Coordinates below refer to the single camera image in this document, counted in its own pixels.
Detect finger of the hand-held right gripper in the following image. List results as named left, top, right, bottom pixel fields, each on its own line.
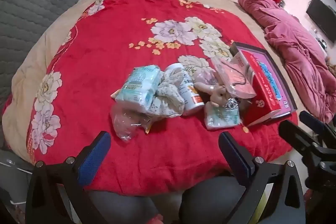
left=278, top=120, right=328, bottom=164
left=299, top=110, right=336, bottom=140

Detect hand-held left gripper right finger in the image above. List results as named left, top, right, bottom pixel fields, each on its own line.
left=218, top=132, right=306, bottom=224

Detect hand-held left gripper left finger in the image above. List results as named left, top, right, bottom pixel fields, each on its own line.
left=25, top=131, right=112, bottom=224

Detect dark grey shallow box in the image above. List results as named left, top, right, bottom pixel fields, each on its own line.
left=232, top=42, right=298, bottom=125

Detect white green tissue packet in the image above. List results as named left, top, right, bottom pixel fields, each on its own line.
left=205, top=98, right=241, bottom=130

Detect green sponge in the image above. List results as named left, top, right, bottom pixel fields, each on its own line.
left=110, top=103, right=153, bottom=142

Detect red cardboard box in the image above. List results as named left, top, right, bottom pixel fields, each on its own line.
left=231, top=42, right=282, bottom=127

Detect silver sparkly hair clip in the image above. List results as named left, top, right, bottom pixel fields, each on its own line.
left=224, top=98, right=239, bottom=110

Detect plush bunny with lilac dress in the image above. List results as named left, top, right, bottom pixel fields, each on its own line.
left=194, top=68, right=229, bottom=109

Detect pink cloth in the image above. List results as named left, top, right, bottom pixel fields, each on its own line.
left=214, top=52, right=256, bottom=104

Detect light blue tissue pack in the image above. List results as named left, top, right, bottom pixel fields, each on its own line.
left=115, top=65, right=161, bottom=113

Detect pink printed book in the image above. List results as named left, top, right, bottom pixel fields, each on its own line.
left=238, top=47, right=292, bottom=111

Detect person's grey trousers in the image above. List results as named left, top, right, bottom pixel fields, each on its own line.
left=87, top=177, right=247, bottom=224

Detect brown clothes pile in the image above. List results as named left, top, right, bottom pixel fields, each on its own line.
left=325, top=56, right=336, bottom=75

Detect pink quilt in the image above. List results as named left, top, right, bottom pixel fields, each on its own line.
left=238, top=0, right=336, bottom=123

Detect white vitamin bottle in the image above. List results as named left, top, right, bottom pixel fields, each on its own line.
left=164, top=63, right=205, bottom=116

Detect red floral blanket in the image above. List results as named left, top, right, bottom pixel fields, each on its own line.
left=28, top=0, right=298, bottom=197

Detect grey quilted headboard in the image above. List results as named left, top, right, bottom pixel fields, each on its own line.
left=0, top=0, right=116, bottom=109

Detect black wall television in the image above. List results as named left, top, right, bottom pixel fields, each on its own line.
left=306, top=0, right=336, bottom=43

